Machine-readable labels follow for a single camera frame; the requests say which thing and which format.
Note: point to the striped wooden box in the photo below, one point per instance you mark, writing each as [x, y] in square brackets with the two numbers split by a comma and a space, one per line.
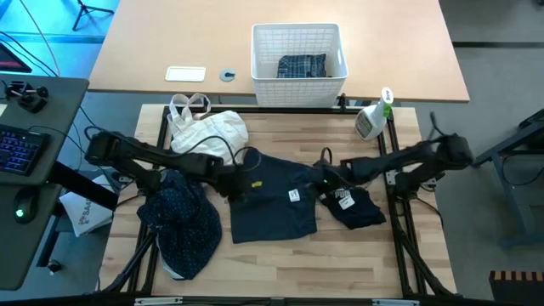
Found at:
[516, 289]

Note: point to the blue plaid shirt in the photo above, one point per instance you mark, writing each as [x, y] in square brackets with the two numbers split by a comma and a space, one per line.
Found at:
[302, 66]

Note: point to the navy Puma shorts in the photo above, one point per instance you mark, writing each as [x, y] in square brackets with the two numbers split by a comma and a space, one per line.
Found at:
[357, 212]

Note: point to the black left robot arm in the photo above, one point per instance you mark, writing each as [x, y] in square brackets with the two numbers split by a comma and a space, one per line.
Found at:
[140, 151]

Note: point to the backlit black keyboard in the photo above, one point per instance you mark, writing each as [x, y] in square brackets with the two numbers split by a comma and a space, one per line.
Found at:
[19, 149]

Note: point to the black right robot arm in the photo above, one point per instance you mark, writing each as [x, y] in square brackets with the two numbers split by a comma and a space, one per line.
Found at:
[404, 157]

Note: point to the navy polka dot shirt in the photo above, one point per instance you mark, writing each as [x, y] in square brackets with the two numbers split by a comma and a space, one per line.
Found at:
[183, 229]

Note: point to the black desk support beam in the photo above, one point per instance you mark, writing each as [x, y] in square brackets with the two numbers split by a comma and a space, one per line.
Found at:
[81, 185]

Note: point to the small black knob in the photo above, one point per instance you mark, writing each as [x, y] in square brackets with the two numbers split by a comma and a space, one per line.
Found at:
[54, 267]

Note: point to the white spray bottle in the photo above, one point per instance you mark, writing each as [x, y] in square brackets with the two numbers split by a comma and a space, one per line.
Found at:
[372, 121]

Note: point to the white printed paper bag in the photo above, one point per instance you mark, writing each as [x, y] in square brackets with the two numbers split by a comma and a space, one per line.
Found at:
[87, 217]

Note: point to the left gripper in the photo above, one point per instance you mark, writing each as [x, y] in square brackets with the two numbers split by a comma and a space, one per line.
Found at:
[231, 183]

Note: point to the silver metal bracket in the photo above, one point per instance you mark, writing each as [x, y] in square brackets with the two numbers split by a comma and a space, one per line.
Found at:
[157, 301]
[395, 302]

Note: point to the light wooden desk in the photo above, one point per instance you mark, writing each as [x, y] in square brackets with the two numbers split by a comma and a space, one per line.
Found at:
[404, 42]

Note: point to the white rectangular pad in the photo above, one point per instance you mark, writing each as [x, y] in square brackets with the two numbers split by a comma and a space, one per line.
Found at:
[185, 74]

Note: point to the black desk clamp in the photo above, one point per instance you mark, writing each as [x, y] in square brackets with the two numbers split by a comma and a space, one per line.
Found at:
[27, 100]

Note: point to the black computer mouse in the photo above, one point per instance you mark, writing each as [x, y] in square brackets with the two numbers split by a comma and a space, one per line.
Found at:
[24, 207]

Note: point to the black tripod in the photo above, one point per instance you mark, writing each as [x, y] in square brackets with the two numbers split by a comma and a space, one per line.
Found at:
[81, 6]

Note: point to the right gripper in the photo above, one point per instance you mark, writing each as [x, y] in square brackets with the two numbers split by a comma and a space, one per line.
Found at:
[333, 178]

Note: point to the white plastic laundry basket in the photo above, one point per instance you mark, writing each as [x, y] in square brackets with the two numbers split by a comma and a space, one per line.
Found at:
[297, 91]

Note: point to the plain navy t-shirt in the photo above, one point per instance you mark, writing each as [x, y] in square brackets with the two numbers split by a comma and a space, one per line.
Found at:
[276, 217]

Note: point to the grey side desk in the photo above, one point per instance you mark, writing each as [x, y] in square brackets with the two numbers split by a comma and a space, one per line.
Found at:
[25, 255]

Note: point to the cream canvas tote bag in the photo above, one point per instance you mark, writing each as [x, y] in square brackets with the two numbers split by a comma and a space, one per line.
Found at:
[212, 132]

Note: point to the black aluminium frame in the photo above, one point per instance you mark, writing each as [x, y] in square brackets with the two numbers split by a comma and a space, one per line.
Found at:
[406, 263]

